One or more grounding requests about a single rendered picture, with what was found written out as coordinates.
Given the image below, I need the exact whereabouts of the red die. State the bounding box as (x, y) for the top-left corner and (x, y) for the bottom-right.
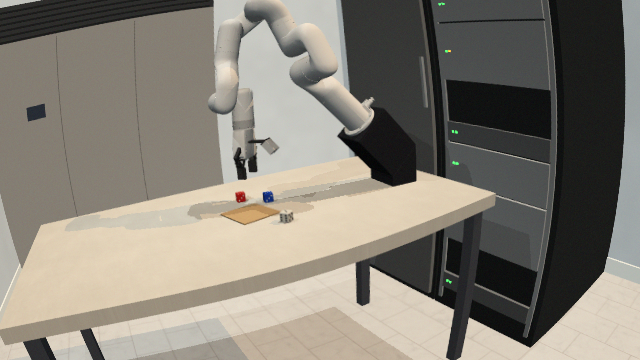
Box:
(235, 191), (246, 203)

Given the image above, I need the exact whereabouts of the tan mat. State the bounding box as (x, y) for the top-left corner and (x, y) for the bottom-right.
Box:
(221, 203), (281, 225)

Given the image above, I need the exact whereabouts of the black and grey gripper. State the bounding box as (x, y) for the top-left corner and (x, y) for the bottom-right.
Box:
(233, 126), (258, 180)

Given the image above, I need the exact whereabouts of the blue die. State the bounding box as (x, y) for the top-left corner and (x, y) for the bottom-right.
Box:
(263, 191), (274, 203)

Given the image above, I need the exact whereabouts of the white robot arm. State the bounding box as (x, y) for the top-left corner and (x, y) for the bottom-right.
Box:
(208, 0), (375, 136)

